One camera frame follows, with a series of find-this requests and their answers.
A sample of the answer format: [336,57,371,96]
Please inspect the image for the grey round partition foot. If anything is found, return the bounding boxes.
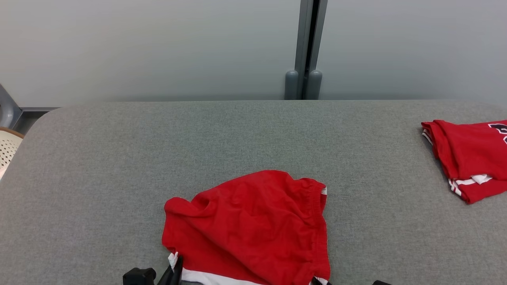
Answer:
[307,70,322,100]
[284,70,299,100]

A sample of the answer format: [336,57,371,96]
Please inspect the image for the red jersey with number print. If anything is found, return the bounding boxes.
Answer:
[421,120,507,205]

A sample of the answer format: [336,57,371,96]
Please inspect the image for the grey double partition post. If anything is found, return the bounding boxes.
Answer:
[294,0,328,100]

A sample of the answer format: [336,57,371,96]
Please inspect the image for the cream perforated laundry basket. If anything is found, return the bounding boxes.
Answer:
[0,127,24,181]

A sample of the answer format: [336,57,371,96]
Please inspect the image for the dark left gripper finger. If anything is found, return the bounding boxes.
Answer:
[157,266,175,285]
[173,256,184,285]

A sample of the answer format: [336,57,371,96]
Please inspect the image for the red shorts with white stripe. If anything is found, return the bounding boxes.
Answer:
[162,170,331,285]

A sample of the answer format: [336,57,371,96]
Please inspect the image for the grey single partition post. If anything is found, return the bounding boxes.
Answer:
[0,84,22,129]

